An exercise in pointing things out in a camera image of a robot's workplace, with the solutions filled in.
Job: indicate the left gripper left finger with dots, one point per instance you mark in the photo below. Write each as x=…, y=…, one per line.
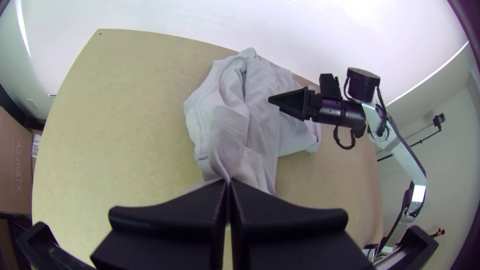
x=176, y=232

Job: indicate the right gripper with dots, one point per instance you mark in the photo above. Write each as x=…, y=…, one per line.
x=343, y=112

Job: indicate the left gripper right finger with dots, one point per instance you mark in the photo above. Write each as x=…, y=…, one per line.
x=285, y=236

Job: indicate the light grey t-shirt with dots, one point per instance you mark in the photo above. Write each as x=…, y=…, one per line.
x=240, y=123

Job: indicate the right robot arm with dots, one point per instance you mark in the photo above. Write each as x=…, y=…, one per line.
x=399, y=148

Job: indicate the black stand pole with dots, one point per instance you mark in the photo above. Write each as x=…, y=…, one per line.
x=420, y=141

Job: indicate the brown cardboard box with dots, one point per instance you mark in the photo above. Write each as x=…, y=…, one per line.
x=15, y=165

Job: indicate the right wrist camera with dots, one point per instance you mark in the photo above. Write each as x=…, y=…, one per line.
x=330, y=85

